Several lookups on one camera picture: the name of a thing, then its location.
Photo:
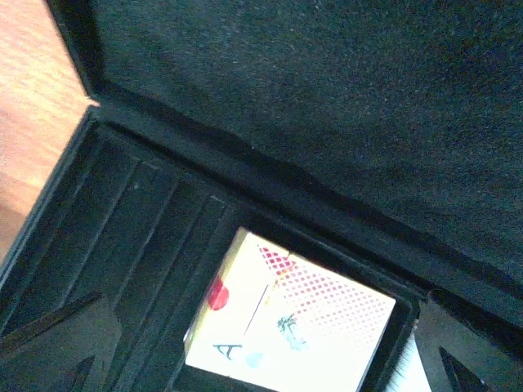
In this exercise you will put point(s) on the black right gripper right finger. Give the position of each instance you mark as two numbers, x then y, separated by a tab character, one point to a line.
464	348

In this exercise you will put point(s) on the red playing card deck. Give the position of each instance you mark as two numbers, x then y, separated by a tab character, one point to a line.
275	319

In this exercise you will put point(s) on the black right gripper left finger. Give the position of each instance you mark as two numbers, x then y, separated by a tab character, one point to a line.
70	349

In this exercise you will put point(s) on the black poker set case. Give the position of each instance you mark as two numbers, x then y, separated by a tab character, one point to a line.
380	140

